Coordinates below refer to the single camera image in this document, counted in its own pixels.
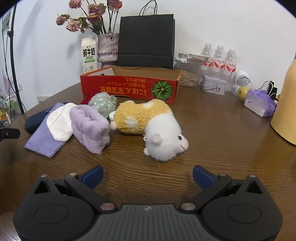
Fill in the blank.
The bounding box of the navy blue case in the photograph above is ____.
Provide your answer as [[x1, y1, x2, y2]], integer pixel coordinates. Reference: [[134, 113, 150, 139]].
[[24, 102, 67, 136]]

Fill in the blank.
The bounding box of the purple knitted sock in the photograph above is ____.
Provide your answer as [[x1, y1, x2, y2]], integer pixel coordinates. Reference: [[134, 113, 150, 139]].
[[23, 102, 67, 159]]

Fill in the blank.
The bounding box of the white cloth cap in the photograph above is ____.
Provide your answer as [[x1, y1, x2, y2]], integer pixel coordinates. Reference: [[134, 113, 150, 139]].
[[46, 103, 76, 142]]

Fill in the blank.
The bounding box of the fluffy purple towel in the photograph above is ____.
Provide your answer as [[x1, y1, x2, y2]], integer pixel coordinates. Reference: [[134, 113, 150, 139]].
[[70, 105, 110, 155]]

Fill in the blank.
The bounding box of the yellow white plush toy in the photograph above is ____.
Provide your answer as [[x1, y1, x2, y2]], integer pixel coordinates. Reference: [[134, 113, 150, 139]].
[[110, 99, 189, 162]]

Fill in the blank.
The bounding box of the white round jar lid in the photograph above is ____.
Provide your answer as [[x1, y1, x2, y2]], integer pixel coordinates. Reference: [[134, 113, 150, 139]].
[[109, 111, 116, 121]]

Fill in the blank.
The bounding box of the iridescent plastic wrapped bag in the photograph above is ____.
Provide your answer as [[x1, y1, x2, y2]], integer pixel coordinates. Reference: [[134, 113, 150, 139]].
[[88, 92, 117, 118]]

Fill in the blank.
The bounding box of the red fabric rose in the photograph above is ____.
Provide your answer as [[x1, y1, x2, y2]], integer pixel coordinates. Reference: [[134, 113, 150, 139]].
[[80, 94, 94, 105]]

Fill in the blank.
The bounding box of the yellow thermos jug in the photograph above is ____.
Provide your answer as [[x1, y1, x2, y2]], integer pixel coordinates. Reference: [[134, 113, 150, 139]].
[[270, 57, 296, 145]]

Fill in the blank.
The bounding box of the yellow green pear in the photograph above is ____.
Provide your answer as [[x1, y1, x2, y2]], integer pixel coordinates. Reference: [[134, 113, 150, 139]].
[[237, 86, 251, 102]]

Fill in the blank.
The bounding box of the small decorated tin box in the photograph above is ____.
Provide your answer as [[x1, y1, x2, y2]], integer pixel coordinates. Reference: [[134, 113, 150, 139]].
[[200, 75, 227, 95]]

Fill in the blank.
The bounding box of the black tripod stand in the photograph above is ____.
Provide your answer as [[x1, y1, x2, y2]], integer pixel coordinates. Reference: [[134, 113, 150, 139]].
[[1, 1, 27, 115]]

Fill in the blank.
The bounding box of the white small desk fan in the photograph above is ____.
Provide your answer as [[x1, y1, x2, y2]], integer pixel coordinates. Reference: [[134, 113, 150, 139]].
[[232, 70, 250, 95]]

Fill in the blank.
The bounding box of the red pumpkin cardboard box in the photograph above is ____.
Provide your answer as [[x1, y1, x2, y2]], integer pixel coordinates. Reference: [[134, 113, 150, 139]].
[[80, 66, 182, 104]]

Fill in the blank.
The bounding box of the left water bottle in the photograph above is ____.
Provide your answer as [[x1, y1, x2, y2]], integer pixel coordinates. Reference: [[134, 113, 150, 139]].
[[199, 42, 213, 78]]

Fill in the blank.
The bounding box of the water bottle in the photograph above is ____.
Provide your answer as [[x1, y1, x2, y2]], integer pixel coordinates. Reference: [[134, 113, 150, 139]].
[[199, 42, 213, 78], [224, 48, 237, 92], [212, 45, 225, 80]]

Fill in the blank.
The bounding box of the clear container with seeds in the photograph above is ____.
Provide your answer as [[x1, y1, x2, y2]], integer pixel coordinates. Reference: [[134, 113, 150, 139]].
[[174, 56, 202, 88]]

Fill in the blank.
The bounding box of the middle water bottle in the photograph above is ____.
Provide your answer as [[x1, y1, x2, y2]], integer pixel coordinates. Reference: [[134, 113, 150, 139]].
[[212, 45, 225, 80]]

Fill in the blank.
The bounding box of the white milk carton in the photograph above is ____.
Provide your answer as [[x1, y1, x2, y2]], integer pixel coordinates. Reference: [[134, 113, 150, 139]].
[[81, 38, 97, 73]]

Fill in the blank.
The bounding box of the right water bottle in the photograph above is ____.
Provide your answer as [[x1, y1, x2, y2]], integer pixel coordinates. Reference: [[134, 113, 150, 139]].
[[224, 48, 237, 92]]

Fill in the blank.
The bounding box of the flat box on container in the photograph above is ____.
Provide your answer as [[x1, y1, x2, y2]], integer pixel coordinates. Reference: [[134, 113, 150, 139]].
[[177, 53, 210, 62]]

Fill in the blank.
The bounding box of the purple marbled vase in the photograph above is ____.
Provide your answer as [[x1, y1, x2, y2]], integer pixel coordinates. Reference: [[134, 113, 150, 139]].
[[97, 33, 119, 68]]

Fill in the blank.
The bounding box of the dried rose bouquet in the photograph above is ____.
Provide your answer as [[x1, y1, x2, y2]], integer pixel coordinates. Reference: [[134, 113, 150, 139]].
[[56, 1, 123, 36]]

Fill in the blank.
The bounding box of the black paper shopping bag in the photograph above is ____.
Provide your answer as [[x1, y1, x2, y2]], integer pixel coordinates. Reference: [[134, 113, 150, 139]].
[[117, 1, 175, 69]]

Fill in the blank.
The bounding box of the white cable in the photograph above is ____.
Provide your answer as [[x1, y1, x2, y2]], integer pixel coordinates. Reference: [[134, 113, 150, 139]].
[[248, 77, 278, 98]]

